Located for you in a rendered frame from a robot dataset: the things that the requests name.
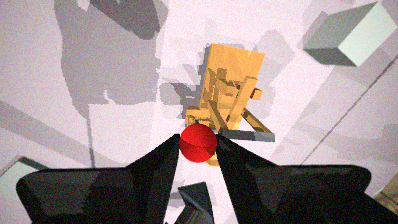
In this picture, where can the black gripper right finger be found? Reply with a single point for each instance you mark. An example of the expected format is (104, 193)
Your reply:
(261, 192)

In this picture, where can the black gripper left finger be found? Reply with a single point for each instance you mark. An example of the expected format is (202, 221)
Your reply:
(141, 190)

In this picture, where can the red ball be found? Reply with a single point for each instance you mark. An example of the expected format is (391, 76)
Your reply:
(198, 143)

